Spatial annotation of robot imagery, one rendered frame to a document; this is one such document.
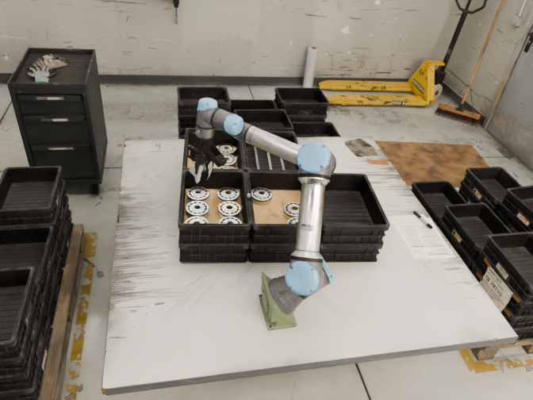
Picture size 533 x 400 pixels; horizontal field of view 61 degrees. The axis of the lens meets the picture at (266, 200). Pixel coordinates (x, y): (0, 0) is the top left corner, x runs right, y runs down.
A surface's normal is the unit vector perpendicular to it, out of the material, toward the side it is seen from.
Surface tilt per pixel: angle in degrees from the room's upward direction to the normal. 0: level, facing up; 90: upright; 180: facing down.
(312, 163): 44
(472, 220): 0
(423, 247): 0
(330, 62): 90
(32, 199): 0
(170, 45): 90
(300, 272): 59
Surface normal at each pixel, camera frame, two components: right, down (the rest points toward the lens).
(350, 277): 0.10, -0.79
